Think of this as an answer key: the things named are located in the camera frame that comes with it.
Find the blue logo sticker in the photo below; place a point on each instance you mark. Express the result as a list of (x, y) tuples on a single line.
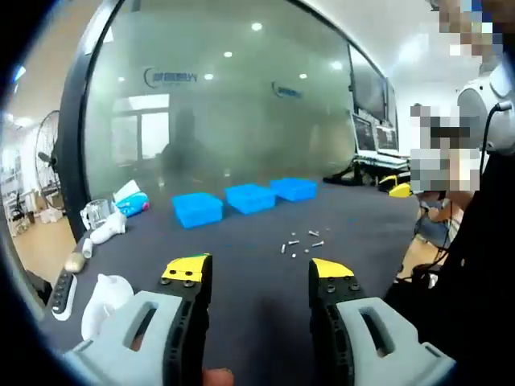
[(287, 90), (171, 76)]

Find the small white cylinder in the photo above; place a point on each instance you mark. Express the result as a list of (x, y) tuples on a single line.
[(87, 247)]

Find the clear glass mug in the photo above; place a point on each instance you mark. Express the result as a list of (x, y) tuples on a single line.
[(96, 213)]

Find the yellow black tool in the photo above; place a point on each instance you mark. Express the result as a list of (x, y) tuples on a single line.
[(398, 188)]

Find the beige oval object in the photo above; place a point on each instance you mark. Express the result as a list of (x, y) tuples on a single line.
[(74, 262)]

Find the black standing fan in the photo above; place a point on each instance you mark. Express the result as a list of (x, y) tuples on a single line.
[(48, 157)]

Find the grey white worn device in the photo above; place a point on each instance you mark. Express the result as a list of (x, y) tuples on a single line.
[(470, 104)]

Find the black glass wall frame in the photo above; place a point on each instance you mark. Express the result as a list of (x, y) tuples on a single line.
[(72, 161)]

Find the large wall screen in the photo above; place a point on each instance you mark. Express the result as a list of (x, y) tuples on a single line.
[(368, 86)]

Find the person's left hand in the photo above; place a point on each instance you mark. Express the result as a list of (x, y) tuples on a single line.
[(218, 377)]

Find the black office chair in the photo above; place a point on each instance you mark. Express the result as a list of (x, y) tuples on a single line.
[(418, 275)]

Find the blue white tissue pack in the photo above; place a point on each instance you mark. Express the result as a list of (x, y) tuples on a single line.
[(130, 199)]

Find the black metal stand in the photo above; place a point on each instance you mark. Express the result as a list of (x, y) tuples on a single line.
[(348, 173)]

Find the blue plastic bin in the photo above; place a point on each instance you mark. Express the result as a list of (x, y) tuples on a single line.
[(250, 199), (197, 209), (293, 189)]

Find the person in black shirt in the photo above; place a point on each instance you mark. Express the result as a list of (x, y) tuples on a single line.
[(475, 281)]

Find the desk monitor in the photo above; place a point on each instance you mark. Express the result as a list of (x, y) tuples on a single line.
[(364, 134), (387, 137)]

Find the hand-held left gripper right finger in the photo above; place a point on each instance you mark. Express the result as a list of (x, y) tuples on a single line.
[(402, 354)]

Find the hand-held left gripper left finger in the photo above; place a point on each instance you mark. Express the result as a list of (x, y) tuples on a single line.
[(120, 346)]

